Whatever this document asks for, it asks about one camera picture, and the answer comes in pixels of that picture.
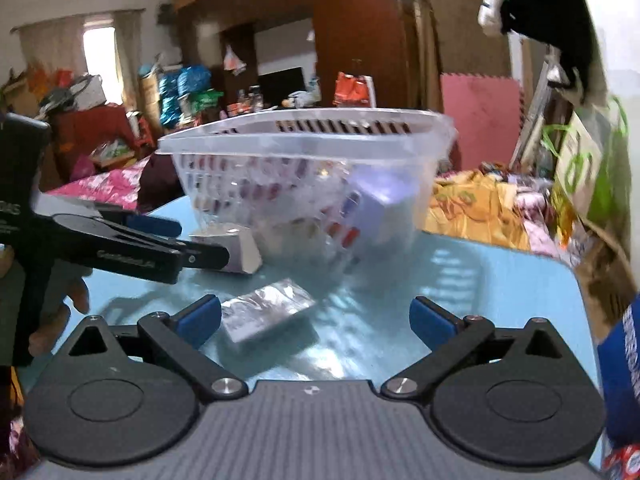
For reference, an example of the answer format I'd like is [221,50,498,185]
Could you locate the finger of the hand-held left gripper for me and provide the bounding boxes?
[50,214,230,284]
[100,212,183,238]

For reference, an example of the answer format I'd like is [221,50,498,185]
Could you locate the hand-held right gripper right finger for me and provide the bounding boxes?
[381,296,581,403]

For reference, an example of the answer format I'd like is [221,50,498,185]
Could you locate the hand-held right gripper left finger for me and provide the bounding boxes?
[62,294,249,403]

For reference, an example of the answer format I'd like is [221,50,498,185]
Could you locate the silver foil packet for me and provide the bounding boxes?
[220,279,317,345]

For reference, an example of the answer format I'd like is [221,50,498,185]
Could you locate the small white box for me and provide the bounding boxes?
[189,225,263,276]

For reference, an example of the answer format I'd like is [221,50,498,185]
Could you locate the clear plastic lattice basket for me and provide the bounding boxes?
[155,107,458,281]

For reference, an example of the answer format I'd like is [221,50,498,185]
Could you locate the person's left hand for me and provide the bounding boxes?
[27,276,92,358]

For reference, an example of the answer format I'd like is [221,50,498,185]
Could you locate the pink floral blanket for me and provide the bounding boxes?
[47,157,156,211]

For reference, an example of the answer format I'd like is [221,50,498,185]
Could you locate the red clothes heap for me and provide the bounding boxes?
[50,105,136,161]

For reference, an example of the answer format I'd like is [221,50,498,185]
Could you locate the yellow cloth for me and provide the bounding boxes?
[425,167,531,251]

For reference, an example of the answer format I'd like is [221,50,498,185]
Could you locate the lavender box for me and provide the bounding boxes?
[325,165,418,256]

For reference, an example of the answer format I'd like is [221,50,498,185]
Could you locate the blue plastic bags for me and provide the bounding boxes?
[160,65,213,128]

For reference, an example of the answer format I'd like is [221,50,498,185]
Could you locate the curtained window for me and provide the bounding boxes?
[12,10,146,106]

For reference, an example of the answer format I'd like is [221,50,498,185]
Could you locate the black television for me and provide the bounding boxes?
[257,66,306,103]

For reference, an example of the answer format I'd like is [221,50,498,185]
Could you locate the blue shopping bag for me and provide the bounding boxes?
[597,295,640,448]

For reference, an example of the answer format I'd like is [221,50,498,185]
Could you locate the pink foam mat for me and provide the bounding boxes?
[440,72,523,173]

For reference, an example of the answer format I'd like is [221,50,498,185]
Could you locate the green plastic bag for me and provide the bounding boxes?
[542,95,631,226]

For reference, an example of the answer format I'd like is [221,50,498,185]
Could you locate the orange and white plastic bag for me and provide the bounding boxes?
[332,71,377,109]

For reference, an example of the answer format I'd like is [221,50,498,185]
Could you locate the leaning wooden boards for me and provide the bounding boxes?
[397,0,443,111]

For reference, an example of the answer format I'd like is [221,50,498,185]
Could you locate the brown wooden wardrobe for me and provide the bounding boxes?
[172,0,431,111]

